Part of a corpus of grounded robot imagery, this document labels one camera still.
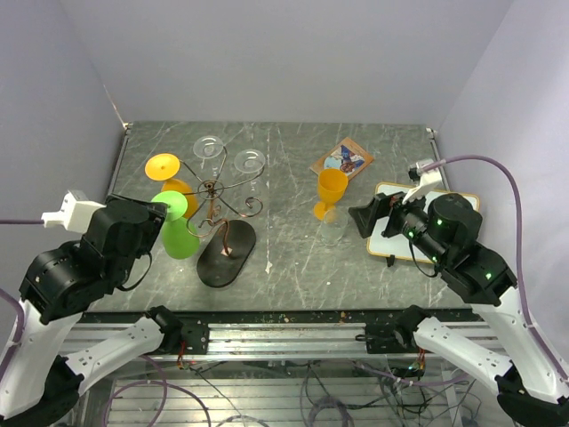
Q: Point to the clear wine glass front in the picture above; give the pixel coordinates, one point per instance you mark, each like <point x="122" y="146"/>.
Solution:
<point x="333" y="226"/>

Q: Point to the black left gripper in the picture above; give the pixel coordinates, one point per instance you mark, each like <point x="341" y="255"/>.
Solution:
<point x="156" y="221"/>

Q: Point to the clear wine glass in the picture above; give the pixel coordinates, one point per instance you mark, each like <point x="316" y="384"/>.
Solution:
<point x="211" y="149"/>
<point x="333" y="226"/>
<point x="249" y="161"/>

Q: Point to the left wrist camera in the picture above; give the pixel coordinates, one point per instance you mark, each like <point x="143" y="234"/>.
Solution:
<point x="75" y="213"/>

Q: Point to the green plastic wine glass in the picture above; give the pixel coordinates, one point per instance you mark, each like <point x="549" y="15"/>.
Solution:
<point x="178" y="243"/>

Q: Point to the metal wine glass rack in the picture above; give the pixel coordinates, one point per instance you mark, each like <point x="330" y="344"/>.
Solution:
<point x="232" y="238"/>

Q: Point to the wooden picture coaster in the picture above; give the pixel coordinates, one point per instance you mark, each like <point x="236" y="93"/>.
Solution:
<point x="347" y="156"/>

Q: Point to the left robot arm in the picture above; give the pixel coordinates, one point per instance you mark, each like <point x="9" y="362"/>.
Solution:
<point x="38" y="384"/>

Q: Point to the orange plastic wine glass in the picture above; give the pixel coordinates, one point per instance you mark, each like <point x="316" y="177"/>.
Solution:
<point x="331" y="186"/>

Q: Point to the orange wine glass far left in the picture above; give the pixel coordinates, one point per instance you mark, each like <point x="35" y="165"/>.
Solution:
<point x="164" y="168"/>

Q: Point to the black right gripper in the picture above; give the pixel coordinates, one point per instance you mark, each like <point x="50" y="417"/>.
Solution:
<point x="365" y="216"/>

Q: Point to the aluminium rail front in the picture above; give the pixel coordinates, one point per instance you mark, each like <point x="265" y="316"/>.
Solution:
<point x="241" y="341"/>

